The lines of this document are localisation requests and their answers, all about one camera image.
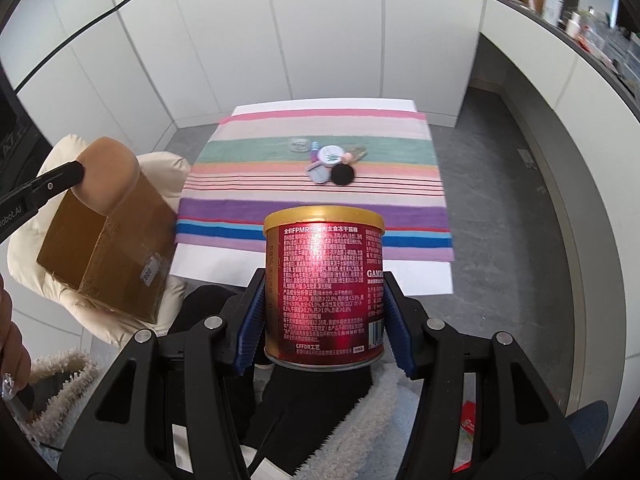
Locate white counter with dark top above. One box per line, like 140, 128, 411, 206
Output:
457, 0, 640, 411

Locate white built-in wardrobe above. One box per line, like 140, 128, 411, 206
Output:
0, 0, 488, 128

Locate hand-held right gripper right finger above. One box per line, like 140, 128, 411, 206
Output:
382, 269, 588, 480

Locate fluffy light blue robe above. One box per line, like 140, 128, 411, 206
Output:
307, 360, 428, 480

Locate black glass panel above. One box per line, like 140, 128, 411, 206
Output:
0, 85, 53, 201

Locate red metal can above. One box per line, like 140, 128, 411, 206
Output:
263, 205, 387, 371

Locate red packet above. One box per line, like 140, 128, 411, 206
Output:
459, 400, 479, 433

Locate person's left hand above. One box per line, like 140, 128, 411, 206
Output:
0, 272, 33, 402

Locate clear bottle with pink cap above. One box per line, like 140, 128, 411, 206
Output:
340, 142, 369, 166

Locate tan makeup sponge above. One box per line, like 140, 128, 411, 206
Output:
70, 136, 141, 213

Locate striped pastel cloth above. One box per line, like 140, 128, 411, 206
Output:
175, 111, 456, 263

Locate dark blue object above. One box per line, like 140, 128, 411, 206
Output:
565, 400, 611, 456

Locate brown cardboard box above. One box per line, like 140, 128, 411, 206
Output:
36, 170, 177, 325

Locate clear plastic organizer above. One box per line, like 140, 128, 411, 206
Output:
597, 22, 640, 81

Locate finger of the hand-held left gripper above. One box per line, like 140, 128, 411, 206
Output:
27, 159, 86, 202

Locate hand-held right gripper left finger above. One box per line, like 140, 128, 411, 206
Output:
57, 267, 267, 480

